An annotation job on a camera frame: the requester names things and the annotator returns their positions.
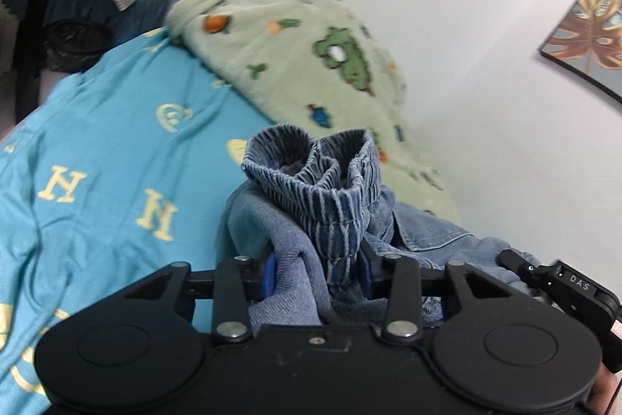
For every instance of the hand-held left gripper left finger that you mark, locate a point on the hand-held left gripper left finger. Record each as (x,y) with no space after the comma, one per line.
(268,276)

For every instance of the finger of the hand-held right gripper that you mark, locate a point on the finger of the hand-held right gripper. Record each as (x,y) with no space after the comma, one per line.
(516,266)

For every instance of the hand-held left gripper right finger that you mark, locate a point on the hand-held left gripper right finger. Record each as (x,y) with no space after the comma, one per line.
(365,274)

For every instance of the blue denim jeans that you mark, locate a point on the blue denim jeans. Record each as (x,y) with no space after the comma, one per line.
(291,240)

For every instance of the person's right hand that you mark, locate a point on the person's right hand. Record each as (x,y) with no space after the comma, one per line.
(607,390)

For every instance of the teal bedsheet with yellow print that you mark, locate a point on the teal bedsheet with yellow print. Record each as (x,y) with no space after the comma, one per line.
(97,152)

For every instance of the green cartoon print fleece blanket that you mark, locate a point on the green cartoon print fleece blanket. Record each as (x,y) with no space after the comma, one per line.
(291,55)

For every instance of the black waste bin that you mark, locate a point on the black waste bin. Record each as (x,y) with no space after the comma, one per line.
(77,45)

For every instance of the framed leaf wall picture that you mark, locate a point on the framed leaf wall picture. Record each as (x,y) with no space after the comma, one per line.
(590,21)

